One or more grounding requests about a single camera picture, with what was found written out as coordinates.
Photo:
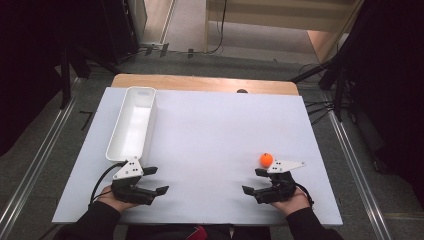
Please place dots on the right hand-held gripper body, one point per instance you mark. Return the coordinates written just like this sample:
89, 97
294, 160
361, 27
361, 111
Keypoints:
278, 190

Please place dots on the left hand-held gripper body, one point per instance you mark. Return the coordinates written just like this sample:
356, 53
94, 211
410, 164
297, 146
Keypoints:
126, 191

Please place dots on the orange ball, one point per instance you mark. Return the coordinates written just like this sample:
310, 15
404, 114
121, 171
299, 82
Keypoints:
266, 160

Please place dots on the white long plastic bin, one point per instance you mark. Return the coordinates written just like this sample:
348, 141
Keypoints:
133, 123

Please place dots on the person's left hand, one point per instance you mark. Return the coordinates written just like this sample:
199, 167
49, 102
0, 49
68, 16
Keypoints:
116, 204

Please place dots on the person's right hand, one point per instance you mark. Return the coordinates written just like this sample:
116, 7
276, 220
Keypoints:
293, 203

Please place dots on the person's dark clothing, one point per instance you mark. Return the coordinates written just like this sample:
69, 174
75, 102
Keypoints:
160, 233

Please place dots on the white board sheet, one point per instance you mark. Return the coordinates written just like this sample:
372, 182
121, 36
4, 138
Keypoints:
216, 140

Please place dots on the wooden table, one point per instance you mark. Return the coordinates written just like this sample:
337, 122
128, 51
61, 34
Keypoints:
200, 82

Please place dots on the black metal stand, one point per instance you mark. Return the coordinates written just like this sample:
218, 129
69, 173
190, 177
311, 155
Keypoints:
66, 76
338, 86

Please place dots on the black cabinet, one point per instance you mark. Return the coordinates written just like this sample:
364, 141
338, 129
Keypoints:
120, 26

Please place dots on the metal floor rail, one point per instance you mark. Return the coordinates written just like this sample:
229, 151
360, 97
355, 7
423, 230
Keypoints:
360, 180
40, 156

